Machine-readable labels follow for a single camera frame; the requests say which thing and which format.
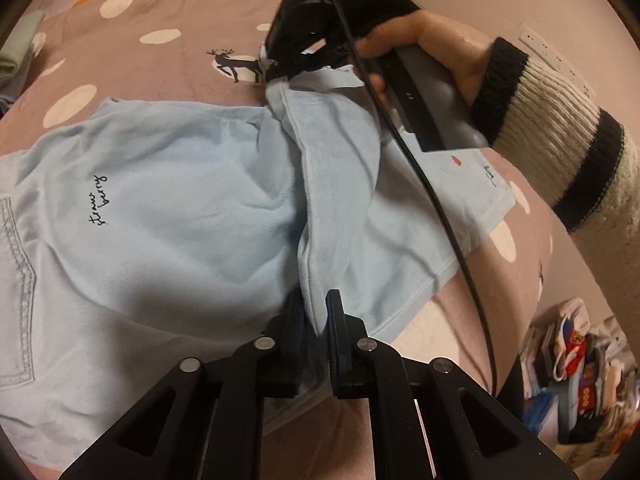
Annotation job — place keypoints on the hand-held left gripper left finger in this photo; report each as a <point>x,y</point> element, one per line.
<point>295,345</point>

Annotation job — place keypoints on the white wall socket strip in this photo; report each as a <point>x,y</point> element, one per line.
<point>555,57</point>

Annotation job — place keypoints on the colourful clutter pile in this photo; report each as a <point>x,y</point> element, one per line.
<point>580,380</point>

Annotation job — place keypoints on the light blue pants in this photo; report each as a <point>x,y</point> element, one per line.
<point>175,200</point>

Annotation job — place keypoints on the person's right forearm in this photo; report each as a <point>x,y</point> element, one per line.
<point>560,125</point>

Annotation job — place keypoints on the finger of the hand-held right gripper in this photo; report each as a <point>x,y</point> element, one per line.
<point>285,66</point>

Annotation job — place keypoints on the pink dotted deer bedspread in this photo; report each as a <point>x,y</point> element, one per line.
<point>165,10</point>

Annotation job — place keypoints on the person's right hand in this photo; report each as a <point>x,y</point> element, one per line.
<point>430,30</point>

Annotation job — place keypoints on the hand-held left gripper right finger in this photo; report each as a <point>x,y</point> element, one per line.
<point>336,350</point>

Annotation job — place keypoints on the folded grey-blue garment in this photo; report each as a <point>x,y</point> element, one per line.
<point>5,100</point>

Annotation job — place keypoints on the folded green garment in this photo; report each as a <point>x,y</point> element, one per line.
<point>17,45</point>

